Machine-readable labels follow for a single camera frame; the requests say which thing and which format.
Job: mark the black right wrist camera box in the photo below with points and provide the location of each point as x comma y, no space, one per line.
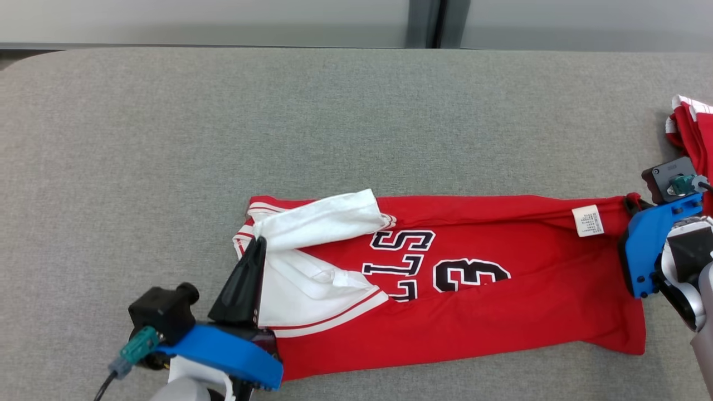
665,175

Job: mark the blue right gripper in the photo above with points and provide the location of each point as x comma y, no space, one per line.
643,245

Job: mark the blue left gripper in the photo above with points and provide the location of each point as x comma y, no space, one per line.
223,345

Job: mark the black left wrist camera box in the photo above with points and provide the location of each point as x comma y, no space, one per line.
161,309

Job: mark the grey metal partition post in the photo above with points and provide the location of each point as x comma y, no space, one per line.
437,22

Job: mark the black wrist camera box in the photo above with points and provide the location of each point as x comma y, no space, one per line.
665,175
161,309

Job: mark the red basketball jersey number 23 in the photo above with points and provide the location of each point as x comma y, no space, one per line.
529,312

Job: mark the red shorts with white trim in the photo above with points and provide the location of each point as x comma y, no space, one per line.
699,133

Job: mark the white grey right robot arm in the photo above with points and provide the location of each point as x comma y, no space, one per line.
690,262

